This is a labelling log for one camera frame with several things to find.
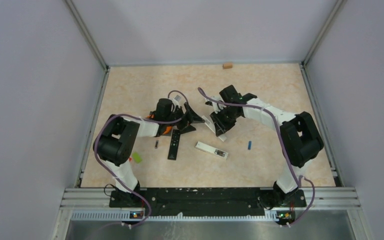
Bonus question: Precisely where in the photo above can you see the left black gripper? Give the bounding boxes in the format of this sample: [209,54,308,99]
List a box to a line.
[164,102,205,134]

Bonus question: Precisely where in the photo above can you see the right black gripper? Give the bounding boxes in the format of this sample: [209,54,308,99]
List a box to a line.
[210,107,240,137]

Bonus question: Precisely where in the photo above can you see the white remote battery cover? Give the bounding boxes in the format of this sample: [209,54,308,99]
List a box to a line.
[201,115,227,142]

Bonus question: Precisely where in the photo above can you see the black remote control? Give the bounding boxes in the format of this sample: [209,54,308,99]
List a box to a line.
[167,129,181,161]

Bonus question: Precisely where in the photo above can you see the white remote control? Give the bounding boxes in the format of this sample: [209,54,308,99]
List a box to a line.
[195,141,229,160]

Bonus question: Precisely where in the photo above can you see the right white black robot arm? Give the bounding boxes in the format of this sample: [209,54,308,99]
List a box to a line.
[206,85,324,206]

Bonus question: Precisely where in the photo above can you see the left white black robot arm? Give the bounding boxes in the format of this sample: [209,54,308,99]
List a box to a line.
[93,98,205,207]

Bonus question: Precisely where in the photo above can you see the orange tape dispenser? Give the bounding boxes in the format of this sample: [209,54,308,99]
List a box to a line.
[146,113,173,137]

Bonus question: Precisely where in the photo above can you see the small wooden block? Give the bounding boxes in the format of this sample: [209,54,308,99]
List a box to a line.
[222,62,233,70]

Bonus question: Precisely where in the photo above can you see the green toy block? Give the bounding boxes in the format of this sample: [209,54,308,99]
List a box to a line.
[131,152,143,164]

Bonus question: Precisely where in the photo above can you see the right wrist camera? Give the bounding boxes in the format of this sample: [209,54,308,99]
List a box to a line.
[206,96,225,113]

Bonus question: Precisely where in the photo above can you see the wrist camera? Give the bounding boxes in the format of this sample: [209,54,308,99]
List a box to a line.
[206,96,225,113]
[171,95,183,108]

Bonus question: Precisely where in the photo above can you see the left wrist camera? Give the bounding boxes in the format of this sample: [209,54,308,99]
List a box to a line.
[171,95,183,108]

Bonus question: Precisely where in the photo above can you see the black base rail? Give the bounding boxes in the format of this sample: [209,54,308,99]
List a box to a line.
[109,187,307,217]

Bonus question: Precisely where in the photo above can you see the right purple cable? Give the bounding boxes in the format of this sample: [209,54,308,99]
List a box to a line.
[197,87,316,228]

